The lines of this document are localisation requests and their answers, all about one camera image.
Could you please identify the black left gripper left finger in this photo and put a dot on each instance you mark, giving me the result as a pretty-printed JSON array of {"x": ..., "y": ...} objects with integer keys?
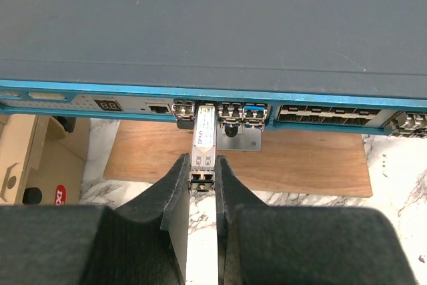
[{"x": 143, "y": 241}]

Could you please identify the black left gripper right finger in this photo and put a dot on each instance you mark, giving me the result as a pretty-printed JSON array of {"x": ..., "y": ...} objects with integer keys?
[{"x": 263, "y": 244}]

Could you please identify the wooden base board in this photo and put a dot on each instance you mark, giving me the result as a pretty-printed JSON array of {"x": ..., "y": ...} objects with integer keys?
[{"x": 304, "y": 162}]

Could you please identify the tan plastic tool case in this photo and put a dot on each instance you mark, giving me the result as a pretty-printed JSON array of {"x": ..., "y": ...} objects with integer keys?
[{"x": 42, "y": 159}]

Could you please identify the metal switch stand bracket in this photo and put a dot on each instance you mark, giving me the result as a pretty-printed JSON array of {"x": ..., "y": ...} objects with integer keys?
[{"x": 239, "y": 138}]

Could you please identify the dark blue network switch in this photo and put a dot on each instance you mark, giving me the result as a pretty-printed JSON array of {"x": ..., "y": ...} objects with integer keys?
[{"x": 356, "y": 66}]

